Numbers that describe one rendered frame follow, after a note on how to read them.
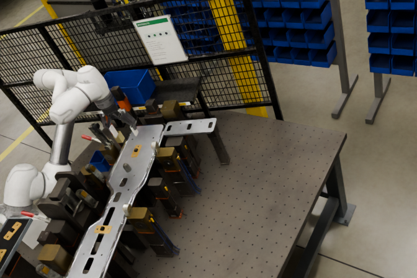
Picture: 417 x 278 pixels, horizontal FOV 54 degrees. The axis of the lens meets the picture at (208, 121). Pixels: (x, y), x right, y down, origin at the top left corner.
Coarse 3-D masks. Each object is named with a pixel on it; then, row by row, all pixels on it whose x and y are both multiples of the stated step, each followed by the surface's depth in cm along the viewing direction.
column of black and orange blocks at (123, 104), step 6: (114, 90) 228; (120, 90) 231; (114, 96) 232; (120, 96) 231; (120, 102) 234; (126, 102) 235; (120, 108) 238; (126, 108) 237; (132, 114) 241; (138, 120) 246
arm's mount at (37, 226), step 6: (0, 204) 238; (36, 210) 240; (0, 216) 223; (42, 216) 234; (0, 222) 238; (36, 222) 228; (42, 222) 231; (30, 228) 227; (36, 228) 229; (42, 228) 232; (30, 234) 227; (36, 234) 230; (24, 240) 225; (30, 240) 228; (36, 240) 231; (30, 246) 229
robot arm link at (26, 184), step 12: (12, 168) 229; (24, 168) 227; (36, 168) 234; (12, 180) 224; (24, 180) 225; (36, 180) 230; (12, 192) 224; (24, 192) 226; (36, 192) 231; (12, 204) 225; (24, 204) 228
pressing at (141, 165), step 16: (144, 128) 228; (160, 128) 223; (128, 144) 222; (144, 144) 218; (128, 160) 213; (144, 160) 209; (112, 176) 208; (128, 176) 204; (144, 176) 201; (112, 192) 199; (128, 192) 196; (96, 224) 188; (112, 224) 185; (112, 240) 179; (80, 256) 178; (96, 256) 175; (80, 272) 172; (96, 272) 169
